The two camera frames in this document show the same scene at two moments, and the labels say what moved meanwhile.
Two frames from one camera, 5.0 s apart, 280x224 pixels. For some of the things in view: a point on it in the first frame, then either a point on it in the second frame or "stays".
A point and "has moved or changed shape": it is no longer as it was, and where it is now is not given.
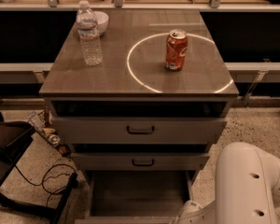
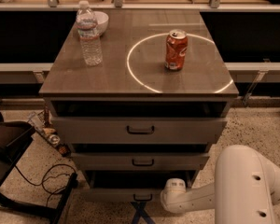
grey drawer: x=139 y=157 stays
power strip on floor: x=49 y=134 stays
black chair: x=8 y=139 stays
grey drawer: x=136 y=197 has moved or changed shape
